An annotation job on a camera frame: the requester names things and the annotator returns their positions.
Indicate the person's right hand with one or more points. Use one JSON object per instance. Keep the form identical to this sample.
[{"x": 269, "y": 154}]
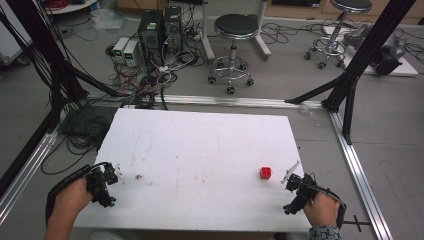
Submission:
[{"x": 321, "y": 210}]

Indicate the black frame post with braces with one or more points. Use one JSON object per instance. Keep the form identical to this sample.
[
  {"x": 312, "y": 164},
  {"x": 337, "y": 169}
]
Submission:
[{"x": 366, "y": 50}]

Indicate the white table leg frame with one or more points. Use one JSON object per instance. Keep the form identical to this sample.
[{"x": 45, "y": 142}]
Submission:
[{"x": 263, "y": 43}]

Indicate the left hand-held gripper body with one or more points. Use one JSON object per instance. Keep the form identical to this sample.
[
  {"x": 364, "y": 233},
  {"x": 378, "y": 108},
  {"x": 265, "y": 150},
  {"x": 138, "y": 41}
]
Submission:
[{"x": 100, "y": 186}]

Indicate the person's left hand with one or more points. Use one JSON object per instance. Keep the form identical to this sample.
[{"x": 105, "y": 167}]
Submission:
[{"x": 71, "y": 201}]

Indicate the white power supply unit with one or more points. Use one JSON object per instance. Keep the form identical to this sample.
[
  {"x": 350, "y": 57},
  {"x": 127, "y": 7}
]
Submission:
[
  {"x": 120, "y": 48},
  {"x": 131, "y": 53}
]

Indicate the black computer tower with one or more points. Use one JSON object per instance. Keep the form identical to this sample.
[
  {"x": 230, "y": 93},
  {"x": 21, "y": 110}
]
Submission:
[
  {"x": 150, "y": 36},
  {"x": 173, "y": 28}
]

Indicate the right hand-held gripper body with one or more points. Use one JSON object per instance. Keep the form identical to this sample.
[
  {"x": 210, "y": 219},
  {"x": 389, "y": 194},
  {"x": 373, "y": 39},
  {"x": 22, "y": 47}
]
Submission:
[{"x": 300, "y": 195}]

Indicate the black round stool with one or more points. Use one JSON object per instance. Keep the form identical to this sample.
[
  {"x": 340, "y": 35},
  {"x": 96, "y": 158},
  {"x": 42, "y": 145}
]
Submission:
[
  {"x": 336, "y": 33},
  {"x": 235, "y": 28}
]

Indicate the aluminium floor rail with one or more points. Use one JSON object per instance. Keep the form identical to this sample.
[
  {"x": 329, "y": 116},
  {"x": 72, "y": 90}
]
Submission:
[
  {"x": 23, "y": 166},
  {"x": 360, "y": 176},
  {"x": 233, "y": 100}
]

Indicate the red cube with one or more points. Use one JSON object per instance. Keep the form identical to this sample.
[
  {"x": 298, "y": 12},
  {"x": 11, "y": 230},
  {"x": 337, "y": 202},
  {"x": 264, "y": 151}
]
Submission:
[{"x": 265, "y": 173}]

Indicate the black floor mat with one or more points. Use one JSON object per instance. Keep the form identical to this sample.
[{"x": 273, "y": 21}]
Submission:
[{"x": 90, "y": 121}]

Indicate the grey device on white board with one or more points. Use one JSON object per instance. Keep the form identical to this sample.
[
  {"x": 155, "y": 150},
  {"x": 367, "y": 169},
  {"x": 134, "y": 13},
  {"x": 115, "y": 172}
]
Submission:
[{"x": 390, "y": 50}]

